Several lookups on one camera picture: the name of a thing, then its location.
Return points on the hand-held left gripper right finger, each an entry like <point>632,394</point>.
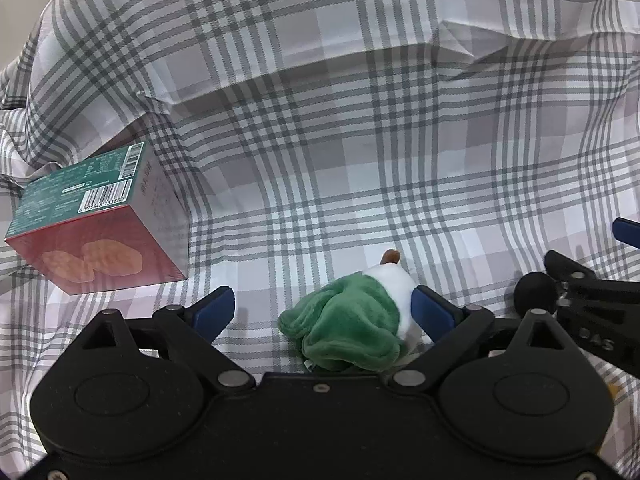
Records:
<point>432,312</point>

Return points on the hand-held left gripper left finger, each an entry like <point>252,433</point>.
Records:
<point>215,312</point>

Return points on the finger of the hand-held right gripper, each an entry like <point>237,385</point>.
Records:
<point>627,232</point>
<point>567,267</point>

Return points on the green and white plush toy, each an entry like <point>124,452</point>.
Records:
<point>345,325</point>

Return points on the black cylinder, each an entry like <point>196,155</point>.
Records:
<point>535,294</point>

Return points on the red and green box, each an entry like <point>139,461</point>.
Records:
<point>95,230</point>

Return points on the grey plaid blanket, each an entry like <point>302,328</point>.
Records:
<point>350,135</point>

